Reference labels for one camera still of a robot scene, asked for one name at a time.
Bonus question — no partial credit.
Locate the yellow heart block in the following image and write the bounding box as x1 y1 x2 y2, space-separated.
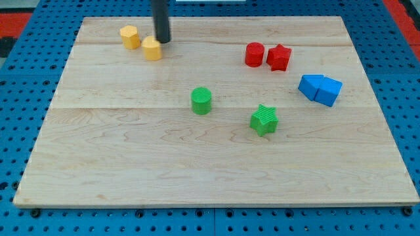
142 35 162 61

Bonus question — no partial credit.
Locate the yellow hexagon block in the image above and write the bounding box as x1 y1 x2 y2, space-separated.
119 25 141 49

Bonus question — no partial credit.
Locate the green cylinder block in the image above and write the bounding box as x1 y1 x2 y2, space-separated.
191 87 212 115

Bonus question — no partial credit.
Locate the wooden board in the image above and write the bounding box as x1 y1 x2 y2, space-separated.
14 16 419 208

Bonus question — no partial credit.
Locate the green star block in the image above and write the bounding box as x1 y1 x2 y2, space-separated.
249 104 279 137

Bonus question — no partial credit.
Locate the red cylinder block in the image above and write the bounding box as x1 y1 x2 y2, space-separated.
245 42 265 68

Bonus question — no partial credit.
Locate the red star block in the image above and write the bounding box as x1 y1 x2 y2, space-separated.
266 44 292 71

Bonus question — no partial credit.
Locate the blue triangular block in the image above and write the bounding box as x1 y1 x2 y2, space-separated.
298 74 324 101

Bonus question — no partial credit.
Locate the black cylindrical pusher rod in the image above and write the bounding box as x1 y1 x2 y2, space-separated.
150 0 171 43

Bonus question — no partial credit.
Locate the blue pentagon block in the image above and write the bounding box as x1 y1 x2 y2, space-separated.
314 77 343 107

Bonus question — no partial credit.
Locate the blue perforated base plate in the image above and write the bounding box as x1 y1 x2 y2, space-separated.
1 1 419 235

